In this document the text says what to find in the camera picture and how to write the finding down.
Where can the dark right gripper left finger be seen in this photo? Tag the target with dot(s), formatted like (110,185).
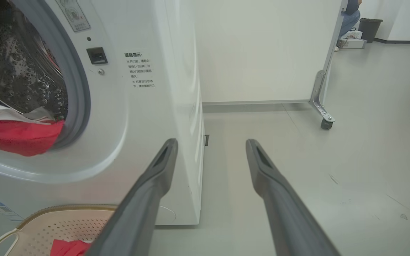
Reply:
(137,213)

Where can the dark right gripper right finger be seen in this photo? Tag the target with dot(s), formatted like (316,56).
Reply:
(287,213)

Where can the red and white garment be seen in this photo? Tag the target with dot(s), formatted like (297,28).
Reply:
(16,137)

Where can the white front-load washing machine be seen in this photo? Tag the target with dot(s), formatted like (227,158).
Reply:
(148,124)

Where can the cream perforated laundry basket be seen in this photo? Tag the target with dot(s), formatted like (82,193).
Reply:
(48,227)

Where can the grey door gasket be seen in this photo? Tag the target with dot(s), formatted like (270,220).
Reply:
(78,96)

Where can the black door latch socket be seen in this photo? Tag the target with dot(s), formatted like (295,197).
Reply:
(96,56)

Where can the stainless steel washing machine drum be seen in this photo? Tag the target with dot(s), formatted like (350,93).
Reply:
(16,67)

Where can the round filter cover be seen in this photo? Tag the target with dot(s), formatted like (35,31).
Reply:
(167,215)

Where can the black caster wheel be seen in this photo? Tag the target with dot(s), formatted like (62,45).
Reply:
(326,124)

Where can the blue energy label sticker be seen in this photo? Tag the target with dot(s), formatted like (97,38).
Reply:
(2,210)

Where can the black text warning label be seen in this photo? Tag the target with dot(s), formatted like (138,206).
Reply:
(139,70)

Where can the white partition with metal leg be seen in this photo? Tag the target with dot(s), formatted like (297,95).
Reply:
(262,49)

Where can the white cardboard box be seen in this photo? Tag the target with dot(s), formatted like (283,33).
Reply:
(352,42)

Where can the black trash bin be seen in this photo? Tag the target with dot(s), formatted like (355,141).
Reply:
(369,30)

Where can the person in blue jeans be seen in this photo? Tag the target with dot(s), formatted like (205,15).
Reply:
(349,21)

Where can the grey instruction sticker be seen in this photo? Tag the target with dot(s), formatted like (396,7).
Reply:
(73,14)

